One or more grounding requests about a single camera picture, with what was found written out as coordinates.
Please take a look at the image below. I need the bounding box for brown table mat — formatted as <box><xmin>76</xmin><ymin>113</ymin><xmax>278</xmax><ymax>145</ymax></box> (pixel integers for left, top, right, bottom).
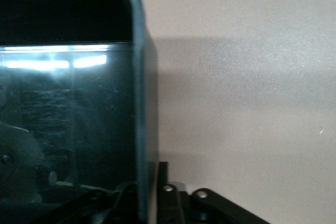
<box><xmin>115</xmin><ymin>0</ymin><xmax>336</xmax><ymax>224</ymax></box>

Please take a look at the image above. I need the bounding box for black rectangular plastic box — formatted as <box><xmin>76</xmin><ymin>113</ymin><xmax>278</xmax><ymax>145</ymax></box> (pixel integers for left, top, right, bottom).
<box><xmin>0</xmin><ymin>0</ymin><xmax>160</xmax><ymax>224</ymax></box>

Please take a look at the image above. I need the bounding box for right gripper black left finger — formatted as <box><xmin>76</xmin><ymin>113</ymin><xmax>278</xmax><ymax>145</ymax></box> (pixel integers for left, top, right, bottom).
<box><xmin>28</xmin><ymin>181</ymin><xmax>139</xmax><ymax>224</ymax></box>

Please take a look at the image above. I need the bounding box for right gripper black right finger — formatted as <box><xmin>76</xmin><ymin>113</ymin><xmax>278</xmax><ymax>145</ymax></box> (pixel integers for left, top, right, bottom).
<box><xmin>156</xmin><ymin>161</ymin><xmax>271</xmax><ymax>224</ymax></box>

